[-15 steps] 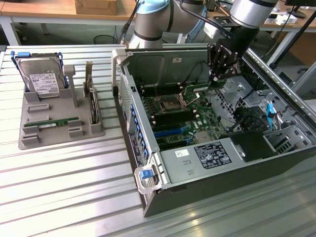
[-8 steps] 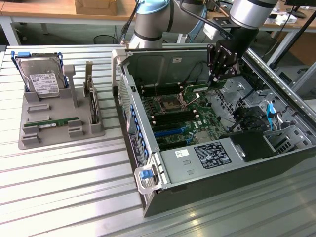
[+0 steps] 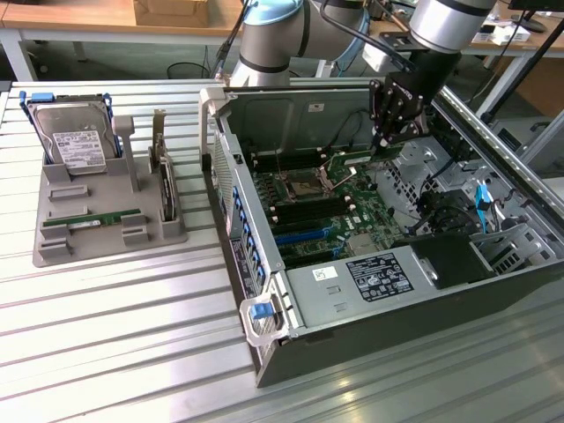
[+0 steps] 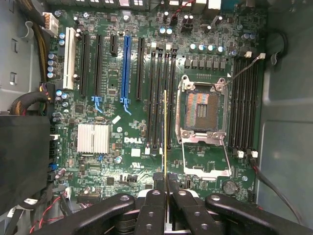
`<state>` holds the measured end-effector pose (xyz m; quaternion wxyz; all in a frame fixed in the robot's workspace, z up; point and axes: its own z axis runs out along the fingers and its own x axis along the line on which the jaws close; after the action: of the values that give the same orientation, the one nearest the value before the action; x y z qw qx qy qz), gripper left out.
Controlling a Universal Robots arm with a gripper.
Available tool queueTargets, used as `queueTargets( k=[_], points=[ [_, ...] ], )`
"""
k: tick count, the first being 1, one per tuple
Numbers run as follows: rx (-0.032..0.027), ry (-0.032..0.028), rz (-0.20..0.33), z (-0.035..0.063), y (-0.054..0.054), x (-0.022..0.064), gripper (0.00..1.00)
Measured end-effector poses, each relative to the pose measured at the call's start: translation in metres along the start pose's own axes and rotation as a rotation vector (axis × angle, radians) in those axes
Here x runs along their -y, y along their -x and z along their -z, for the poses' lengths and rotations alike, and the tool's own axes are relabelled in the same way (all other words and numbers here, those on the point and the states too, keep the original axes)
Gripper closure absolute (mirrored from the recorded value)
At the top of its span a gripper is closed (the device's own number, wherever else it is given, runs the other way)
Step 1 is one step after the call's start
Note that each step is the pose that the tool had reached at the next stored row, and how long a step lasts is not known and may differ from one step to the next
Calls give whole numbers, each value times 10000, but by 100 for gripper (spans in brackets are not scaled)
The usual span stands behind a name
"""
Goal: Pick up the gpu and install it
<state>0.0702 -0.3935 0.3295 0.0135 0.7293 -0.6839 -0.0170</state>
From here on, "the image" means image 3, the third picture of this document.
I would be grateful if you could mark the green motherboard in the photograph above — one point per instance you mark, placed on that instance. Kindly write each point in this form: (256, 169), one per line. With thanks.
(370, 207)

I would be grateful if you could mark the grey parts rack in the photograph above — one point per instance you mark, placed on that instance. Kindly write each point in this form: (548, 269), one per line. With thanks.
(110, 198)

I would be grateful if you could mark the hard disk blue rails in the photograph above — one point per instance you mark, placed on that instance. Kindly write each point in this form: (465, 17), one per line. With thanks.
(75, 132)

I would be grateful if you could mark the perforated metal disk bay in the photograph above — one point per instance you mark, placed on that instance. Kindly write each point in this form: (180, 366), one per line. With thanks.
(398, 189)

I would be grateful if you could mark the thin metal locking lever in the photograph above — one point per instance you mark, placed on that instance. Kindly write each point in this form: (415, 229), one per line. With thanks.
(279, 163)

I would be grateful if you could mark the wooden desk white frame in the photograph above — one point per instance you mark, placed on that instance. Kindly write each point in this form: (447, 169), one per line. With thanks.
(520, 45)
(66, 17)

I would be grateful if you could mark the grey chipset heatsink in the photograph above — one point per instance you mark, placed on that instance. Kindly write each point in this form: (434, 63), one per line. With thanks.
(361, 244)

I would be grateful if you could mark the open black PC case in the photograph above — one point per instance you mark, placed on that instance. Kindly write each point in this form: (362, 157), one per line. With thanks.
(396, 326)

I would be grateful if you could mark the metal disk bay bracket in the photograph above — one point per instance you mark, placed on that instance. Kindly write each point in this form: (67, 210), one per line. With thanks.
(515, 247)

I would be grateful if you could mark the metal socket cover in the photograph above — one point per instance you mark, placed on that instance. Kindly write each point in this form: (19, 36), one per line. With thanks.
(327, 178)

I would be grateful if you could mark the blue case latch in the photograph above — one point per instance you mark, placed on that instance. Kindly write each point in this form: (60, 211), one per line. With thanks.
(259, 310)

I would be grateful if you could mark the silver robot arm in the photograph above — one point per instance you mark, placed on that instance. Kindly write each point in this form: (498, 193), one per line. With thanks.
(273, 48)

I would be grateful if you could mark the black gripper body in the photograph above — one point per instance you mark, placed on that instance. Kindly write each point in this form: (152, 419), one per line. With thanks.
(423, 79)

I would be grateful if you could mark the blue expansion slot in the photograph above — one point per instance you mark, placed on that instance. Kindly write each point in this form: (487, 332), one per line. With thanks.
(299, 238)

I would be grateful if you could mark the grey power supply unit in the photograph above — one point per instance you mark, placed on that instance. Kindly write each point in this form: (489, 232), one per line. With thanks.
(335, 304)

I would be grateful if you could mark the black plastic air shroud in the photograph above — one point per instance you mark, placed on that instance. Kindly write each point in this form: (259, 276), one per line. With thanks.
(449, 260)

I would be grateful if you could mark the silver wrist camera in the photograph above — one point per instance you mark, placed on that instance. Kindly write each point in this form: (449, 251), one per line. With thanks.
(374, 57)

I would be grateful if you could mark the black tripod pole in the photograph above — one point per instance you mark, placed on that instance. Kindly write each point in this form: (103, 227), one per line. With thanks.
(524, 72)

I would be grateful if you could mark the brown cardboard box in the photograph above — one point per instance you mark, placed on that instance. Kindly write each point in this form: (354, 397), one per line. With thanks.
(176, 13)

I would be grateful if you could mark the green RAM stick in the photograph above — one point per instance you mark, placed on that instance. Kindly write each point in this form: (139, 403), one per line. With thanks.
(116, 215)
(370, 157)

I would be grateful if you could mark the CPU socket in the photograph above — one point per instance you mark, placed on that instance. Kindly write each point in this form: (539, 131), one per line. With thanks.
(304, 187)

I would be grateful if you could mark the grey equipment cabinet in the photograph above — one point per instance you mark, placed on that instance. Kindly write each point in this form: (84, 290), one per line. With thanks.
(548, 152)

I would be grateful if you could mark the black expansion slot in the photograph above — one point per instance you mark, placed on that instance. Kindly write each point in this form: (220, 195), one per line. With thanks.
(308, 252)
(293, 228)

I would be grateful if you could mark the black monitor stand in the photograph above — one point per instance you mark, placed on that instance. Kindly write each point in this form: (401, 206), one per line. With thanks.
(533, 24)

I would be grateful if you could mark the graphics card with bracket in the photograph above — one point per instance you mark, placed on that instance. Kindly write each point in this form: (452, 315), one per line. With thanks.
(166, 194)

